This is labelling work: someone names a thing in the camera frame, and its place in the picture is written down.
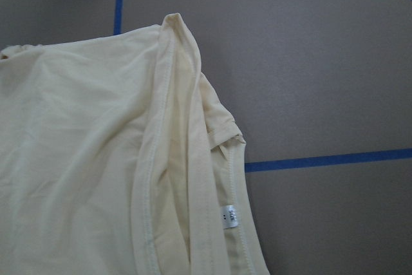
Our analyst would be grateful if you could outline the cream long-sleeve printed shirt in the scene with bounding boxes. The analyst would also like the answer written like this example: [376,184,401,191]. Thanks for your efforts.
[1,14,268,274]

